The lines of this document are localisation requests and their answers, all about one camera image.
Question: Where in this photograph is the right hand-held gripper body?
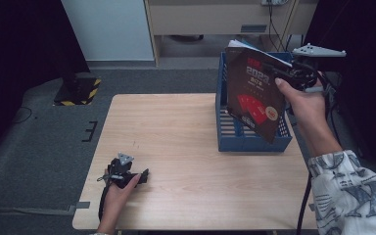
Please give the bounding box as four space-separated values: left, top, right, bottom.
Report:
288 42 347 93

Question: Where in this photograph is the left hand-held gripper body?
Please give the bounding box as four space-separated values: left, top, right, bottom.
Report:
97 152 142 190

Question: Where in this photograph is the black book with red print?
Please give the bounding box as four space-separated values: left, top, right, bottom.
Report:
224 38 294 145

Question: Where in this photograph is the blue plastic file rack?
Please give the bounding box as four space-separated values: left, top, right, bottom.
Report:
214 51 297 153

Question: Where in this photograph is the person's left hand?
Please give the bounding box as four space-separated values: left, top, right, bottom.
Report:
96 169 142 234

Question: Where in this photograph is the person's right hand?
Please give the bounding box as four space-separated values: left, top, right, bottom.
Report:
274 70 333 132

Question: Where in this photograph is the black tape mark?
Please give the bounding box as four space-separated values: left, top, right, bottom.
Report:
81 120 98 143

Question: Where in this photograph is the black curtain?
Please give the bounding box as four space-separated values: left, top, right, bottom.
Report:
0 0 91 165
303 0 376 177

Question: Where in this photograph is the beige wooden desk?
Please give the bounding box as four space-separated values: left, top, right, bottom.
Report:
143 0 319 67

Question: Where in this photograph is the black stand base striped edge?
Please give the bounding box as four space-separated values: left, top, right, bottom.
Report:
52 76 102 107

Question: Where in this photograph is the dark round object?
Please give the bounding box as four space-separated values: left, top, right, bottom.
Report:
168 33 205 43

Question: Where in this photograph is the white cabinet panel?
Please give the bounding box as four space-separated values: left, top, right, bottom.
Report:
60 0 155 62

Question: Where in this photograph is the left hand-held gripper black cable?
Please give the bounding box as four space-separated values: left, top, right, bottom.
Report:
97 184 111 223

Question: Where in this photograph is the hand-held gripper black cable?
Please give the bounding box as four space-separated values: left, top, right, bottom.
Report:
97 184 111 223
295 72 339 235

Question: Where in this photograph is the black hanging cable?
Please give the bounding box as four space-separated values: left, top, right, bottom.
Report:
266 3 287 53

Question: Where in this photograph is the long black floor cable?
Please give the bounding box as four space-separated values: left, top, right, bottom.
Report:
329 97 347 152

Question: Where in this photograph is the thin black floor cable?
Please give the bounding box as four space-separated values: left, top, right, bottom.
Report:
12 106 33 125

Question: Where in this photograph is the right hand-held gripper black cable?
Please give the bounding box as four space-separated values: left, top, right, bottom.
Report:
295 72 339 235

